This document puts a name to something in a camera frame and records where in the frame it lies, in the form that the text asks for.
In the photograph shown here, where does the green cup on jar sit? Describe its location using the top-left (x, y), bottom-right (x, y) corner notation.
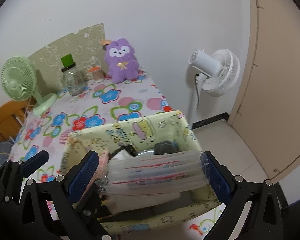
top-left (61, 54), bottom-right (75, 68)

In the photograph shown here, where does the floral tablecloth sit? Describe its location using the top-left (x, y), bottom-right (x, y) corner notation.
top-left (8, 69), bottom-right (225, 238)

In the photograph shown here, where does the clear plastic packaged roll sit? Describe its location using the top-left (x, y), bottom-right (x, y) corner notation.
top-left (104, 150), bottom-right (210, 196)

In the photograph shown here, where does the green desk fan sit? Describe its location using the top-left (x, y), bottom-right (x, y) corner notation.
top-left (1, 56), bottom-right (57, 115)

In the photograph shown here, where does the green cartoon pattern board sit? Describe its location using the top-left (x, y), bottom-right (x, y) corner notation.
top-left (29, 23), bottom-right (109, 95)

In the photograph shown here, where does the purple plush rabbit toy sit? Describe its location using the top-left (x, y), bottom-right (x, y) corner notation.
top-left (104, 38), bottom-right (140, 84)

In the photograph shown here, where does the white standing fan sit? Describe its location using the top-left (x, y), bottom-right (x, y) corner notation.
top-left (187, 49), bottom-right (241, 126)

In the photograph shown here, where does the wooden bed headboard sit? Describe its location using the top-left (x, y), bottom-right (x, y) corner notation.
top-left (0, 98), bottom-right (36, 141)

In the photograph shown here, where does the beige door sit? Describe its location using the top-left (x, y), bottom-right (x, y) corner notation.
top-left (229, 0), bottom-right (300, 182)

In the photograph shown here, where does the glass mason jar mug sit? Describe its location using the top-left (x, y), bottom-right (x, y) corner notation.
top-left (62, 66), bottom-right (86, 96)

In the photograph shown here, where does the toothpick jar orange lid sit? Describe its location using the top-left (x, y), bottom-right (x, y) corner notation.
top-left (88, 66), bottom-right (104, 83)

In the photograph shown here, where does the dark grey knit fabric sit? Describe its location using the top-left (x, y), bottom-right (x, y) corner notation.
top-left (154, 140), bottom-right (179, 155)

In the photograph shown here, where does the yellow cartoon storage box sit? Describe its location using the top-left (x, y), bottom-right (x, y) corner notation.
top-left (60, 111), bottom-right (220, 234)

